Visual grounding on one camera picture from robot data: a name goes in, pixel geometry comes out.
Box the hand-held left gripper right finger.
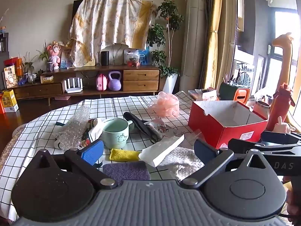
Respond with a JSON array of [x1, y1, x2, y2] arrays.
[[180, 139, 271, 189]]

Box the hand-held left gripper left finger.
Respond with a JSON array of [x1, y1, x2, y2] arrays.
[[33, 139, 118, 189]]

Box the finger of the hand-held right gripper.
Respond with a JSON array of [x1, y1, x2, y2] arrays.
[[261, 131, 301, 144], [228, 139, 301, 155]]

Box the red cardboard box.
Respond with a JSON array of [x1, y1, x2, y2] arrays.
[[188, 100, 268, 149]]

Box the printed canvas tote bag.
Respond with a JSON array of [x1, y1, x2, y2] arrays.
[[80, 118, 105, 147]]

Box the person's right hand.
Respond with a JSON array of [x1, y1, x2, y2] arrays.
[[283, 178, 301, 219]]

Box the pink rabbit plush toy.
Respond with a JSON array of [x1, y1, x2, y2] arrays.
[[273, 116, 296, 133]]

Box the white fluffy towel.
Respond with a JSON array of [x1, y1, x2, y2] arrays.
[[160, 146, 205, 179]]

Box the mint green mug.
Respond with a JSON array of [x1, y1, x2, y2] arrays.
[[102, 118, 133, 149]]

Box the red water bottle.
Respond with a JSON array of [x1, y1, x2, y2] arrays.
[[266, 82, 295, 131]]

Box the clear bubble wrap roll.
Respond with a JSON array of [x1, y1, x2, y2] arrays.
[[54, 105, 92, 150]]

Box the yellow cloth pad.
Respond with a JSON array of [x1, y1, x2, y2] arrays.
[[109, 148, 141, 162]]

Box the pink metal tumbler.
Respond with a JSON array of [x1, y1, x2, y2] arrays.
[[253, 100, 271, 119]]

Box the purple scouring pad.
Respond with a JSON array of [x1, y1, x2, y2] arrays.
[[103, 161, 151, 182]]

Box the white folded packet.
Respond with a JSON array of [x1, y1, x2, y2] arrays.
[[138, 134, 185, 167]]

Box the green orange desk organizer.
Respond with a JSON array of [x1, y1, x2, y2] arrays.
[[219, 82, 250, 105]]

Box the printed plastic wrapper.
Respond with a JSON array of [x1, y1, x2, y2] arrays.
[[143, 118, 170, 135]]

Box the black elongated object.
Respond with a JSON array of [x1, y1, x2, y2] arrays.
[[123, 112, 164, 144]]

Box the white orange tissue pack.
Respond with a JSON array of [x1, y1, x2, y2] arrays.
[[201, 88, 220, 100]]

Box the pink mesh bath pouf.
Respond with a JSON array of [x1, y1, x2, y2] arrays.
[[148, 91, 180, 118]]

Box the white router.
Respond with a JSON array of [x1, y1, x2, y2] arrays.
[[64, 78, 83, 94]]

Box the purple kettlebell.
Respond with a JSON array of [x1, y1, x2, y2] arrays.
[[108, 71, 122, 91]]

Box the white washing machine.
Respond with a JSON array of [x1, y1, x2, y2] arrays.
[[235, 62, 255, 87]]

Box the white square planter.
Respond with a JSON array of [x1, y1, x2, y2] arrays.
[[162, 73, 179, 95]]

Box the large orange giraffe toy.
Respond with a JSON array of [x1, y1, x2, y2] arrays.
[[271, 32, 294, 95]]

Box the wooden media cabinet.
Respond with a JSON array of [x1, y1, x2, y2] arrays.
[[9, 65, 162, 105]]

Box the small potted plant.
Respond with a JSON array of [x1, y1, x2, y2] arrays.
[[36, 41, 54, 72]]

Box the yellow carton box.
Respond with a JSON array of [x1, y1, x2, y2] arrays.
[[0, 89, 19, 113]]

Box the clear bag with red items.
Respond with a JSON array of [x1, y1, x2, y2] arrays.
[[124, 49, 141, 67]]

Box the pink doll bouquet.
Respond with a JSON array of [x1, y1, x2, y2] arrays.
[[47, 41, 65, 70]]

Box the yellow curtain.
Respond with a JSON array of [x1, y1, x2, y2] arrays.
[[202, 0, 238, 90]]

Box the printed snack box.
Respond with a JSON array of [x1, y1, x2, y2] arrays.
[[3, 65, 18, 89]]

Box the white floor air conditioner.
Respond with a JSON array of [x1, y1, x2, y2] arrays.
[[180, 0, 208, 92]]

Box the red gift bag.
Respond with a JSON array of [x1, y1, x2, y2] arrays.
[[3, 56, 24, 76]]

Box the yellow floral cloth cover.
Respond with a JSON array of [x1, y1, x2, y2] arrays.
[[68, 0, 156, 67]]

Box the green indoor tree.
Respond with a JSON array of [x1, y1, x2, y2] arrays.
[[147, 0, 184, 77]]

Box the black television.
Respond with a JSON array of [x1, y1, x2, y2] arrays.
[[72, 0, 82, 24]]

